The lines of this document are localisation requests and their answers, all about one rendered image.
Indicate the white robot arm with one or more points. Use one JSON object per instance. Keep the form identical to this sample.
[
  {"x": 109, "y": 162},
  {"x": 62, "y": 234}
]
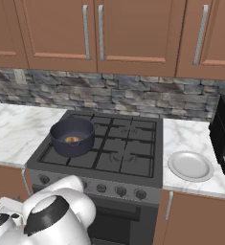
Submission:
[{"x": 59, "y": 217}]

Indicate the dark blue pot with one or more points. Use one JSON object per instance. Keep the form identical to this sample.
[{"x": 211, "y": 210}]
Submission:
[{"x": 61, "y": 148}]

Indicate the dark grey stove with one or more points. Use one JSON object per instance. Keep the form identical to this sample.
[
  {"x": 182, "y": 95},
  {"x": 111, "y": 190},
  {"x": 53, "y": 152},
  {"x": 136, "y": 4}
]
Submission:
[{"x": 126, "y": 143}]

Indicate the brown food piece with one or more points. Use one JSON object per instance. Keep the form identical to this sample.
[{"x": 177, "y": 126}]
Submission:
[{"x": 73, "y": 139}]

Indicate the dark stove knob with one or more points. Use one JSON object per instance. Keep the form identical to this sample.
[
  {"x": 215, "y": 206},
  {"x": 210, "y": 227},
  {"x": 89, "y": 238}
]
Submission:
[
  {"x": 121, "y": 191},
  {"x": 140, "y": 194},
  {"x": 44, "y": 179},
  {"x": 101, "y": 188}
]

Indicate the grey round plate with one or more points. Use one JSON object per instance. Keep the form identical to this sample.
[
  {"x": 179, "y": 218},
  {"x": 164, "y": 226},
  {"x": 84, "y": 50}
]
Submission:
[{"x": 190, "y": 166}]

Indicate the black oven door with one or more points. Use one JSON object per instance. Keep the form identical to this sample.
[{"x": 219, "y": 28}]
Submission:
[{"x": 123, "y": 226}]

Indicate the black coffee machine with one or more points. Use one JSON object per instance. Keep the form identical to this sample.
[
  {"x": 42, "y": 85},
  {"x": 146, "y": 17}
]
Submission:
[{"x": 224, "y": 134}]

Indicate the brown base cupboard door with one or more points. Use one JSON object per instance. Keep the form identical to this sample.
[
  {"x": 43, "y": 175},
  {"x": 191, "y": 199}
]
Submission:
[
  {"x": 5, "y": 183},
  {"x": 203, "y": 220}
]

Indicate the brown wall cupboard door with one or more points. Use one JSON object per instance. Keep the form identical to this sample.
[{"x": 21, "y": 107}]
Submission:
[
  {"x": 139, "y": 28},
  {"x": 220, "y": 32},
  {"x": 2, "y": 28},
  {"x": 53, "y": 28}
]

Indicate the grey wall socket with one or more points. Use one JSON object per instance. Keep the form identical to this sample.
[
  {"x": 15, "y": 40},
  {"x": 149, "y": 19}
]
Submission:
[{"x": 20, "y": 76}]

